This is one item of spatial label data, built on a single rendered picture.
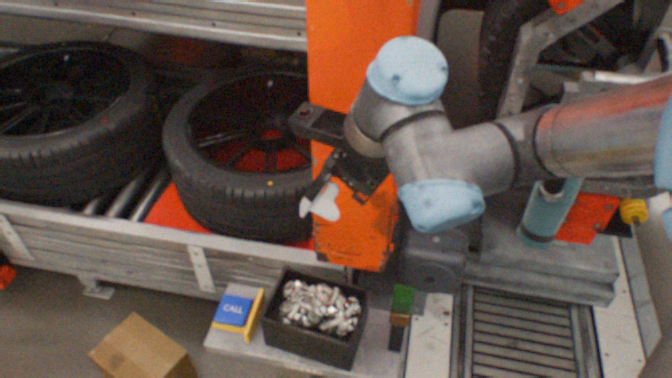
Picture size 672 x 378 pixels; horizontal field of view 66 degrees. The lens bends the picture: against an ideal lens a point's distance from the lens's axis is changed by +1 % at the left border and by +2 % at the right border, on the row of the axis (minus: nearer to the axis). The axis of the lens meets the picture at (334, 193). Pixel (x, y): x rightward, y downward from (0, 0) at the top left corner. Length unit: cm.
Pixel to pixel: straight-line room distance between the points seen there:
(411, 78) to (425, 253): 93
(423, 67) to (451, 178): 11
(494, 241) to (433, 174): 121
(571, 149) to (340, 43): 43
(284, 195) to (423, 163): 92
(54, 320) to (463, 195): 163
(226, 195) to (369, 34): 76
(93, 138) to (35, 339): 67
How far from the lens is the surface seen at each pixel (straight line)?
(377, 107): 54
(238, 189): 141
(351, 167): 70
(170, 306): 184
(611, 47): 130
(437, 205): 50
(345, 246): 114
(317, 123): 70
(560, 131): 51
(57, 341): 191
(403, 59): 53
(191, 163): 152
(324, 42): 82
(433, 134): 52
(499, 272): 173
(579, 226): 149
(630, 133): 45
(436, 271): 142
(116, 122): 175
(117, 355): 159
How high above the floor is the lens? 150
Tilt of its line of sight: 46 degrees down
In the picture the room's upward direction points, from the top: straight up
